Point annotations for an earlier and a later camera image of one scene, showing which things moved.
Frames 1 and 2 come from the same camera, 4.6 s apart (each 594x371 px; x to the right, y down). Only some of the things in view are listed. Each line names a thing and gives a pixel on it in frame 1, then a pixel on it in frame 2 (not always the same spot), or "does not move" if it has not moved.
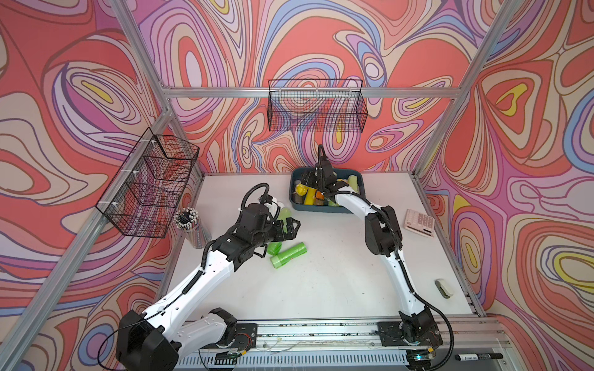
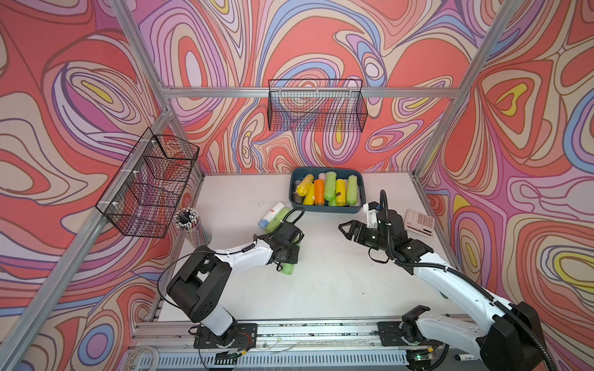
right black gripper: [307, 178] to [355, 226]
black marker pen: [483, 355] does not move
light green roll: [353, 182] does not move
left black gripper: [291, 233] to [295, 255]
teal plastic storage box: [295, 178] does not move
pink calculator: [419, 223] does not move
